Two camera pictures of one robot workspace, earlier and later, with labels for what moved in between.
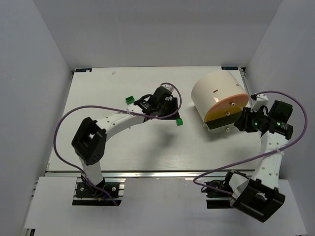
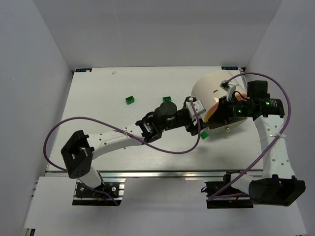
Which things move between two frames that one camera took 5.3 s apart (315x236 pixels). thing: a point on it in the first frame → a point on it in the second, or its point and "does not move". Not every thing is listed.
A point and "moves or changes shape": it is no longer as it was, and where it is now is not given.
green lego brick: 179,121 moves or changes shape
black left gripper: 170,108 → 193,122
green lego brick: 130,100 does not move
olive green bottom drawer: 219,122 does not move
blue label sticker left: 83,70 does not move
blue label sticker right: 230,68 does not move
